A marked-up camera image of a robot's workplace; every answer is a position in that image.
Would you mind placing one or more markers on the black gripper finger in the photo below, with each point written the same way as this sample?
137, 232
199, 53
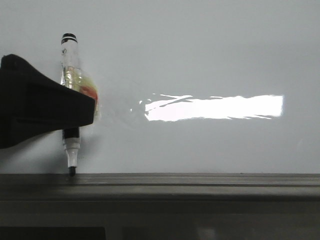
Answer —
32, 104

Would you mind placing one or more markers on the black white whiteboard marker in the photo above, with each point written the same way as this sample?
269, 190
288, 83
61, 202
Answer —
69, 64

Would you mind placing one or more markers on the orange magnet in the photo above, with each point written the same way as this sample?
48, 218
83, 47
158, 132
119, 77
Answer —
88, 88

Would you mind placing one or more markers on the white whiteboard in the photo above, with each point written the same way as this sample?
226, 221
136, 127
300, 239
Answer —
185, 86

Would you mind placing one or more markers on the dark grey marker tray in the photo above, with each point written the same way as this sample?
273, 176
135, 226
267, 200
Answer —
160, 206

